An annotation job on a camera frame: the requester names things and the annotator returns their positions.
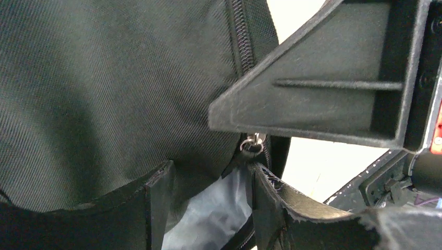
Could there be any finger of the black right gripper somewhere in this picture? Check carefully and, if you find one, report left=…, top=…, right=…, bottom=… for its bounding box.
left=208, top=1, right=430, bottom=148

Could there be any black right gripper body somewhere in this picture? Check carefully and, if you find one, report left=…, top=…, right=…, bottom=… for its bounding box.
left=405, top=1, right=441, bottom=196

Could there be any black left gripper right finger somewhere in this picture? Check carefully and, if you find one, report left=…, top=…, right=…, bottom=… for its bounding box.
left=247, top=164, right=441, bottom=249

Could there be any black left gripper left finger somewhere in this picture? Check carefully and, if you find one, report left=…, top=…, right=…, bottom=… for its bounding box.
left=1, top=161, right=175, bottom=249

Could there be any black student backpack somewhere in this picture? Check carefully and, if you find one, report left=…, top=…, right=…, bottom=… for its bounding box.
left=1, top=1, right=289, bottom=249

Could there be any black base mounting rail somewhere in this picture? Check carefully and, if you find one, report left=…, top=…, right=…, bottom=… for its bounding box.
left=324, top=149, right=442, bottom=215

